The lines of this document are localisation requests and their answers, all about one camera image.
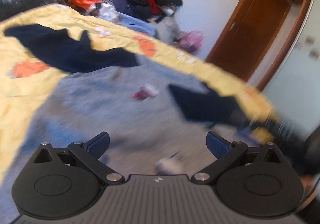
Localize navy garment on pile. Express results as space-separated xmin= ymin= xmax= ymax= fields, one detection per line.
xmin=112 ymin=0 xmax=152 ymax=21

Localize brown wooden door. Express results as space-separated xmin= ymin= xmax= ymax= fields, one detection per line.
xmin=206 ymin=0 xmax=292 ymax=81

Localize frosted glass wardrobe door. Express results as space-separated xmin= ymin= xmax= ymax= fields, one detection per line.
xmin=264 ymin=12 xmax=319 ymax=136

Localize pink plastic bag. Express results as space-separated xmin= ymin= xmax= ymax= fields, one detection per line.
xmin=179 ymin=30 xmax=203 ymax=54

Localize grey and navy knit sweater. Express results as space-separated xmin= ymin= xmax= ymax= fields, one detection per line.
xmin=1 ymin=24 xmax=241 ymax=223

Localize light blue quilted blanket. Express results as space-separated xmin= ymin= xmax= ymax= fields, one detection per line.
xmin=117 ymin=12 xmax=156 ymax=37

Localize white crumpled plastic bag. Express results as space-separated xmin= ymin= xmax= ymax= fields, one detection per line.
xmin=86 ymin=2 xmax=119 ymax=23

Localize yellow carrot print bedsheet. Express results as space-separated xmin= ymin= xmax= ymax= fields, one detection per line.
xmin=1 ymin=4 xmax=272 ymax=175

